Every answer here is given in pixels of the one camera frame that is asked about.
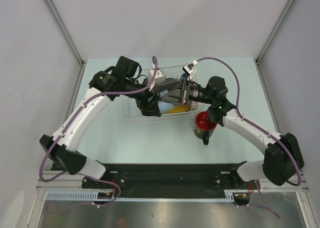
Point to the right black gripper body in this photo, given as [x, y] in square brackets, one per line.
[198, 93]

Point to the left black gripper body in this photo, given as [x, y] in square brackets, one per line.
[130, 85]

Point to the yellow round patterned plate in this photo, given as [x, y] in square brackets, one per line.
[178, 109]

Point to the light blue cup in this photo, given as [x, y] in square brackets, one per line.
[164, 106]

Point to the dark green red-rimmed mug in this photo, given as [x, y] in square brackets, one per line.
[203, 127]

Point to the black square floral plate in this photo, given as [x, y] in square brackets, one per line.
[167, 84]

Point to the blue patterned bowl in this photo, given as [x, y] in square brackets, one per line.
[184, 77]

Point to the brown white patterned bowl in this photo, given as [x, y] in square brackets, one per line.
[192, 105]

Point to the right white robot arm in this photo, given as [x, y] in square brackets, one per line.
[282, 154]

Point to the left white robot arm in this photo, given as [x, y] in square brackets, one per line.
[62, 146]

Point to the white wire dish rack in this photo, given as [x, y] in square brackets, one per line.
[133, 114]

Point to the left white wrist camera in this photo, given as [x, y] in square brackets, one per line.
[159, 77]

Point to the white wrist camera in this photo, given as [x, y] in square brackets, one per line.
[159, 77]
[189, 69]

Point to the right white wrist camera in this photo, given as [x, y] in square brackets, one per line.
[189, 69]

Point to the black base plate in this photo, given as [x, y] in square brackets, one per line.
[181, 181]

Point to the aluminium frame rail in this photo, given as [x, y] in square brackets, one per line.
[63, 182]

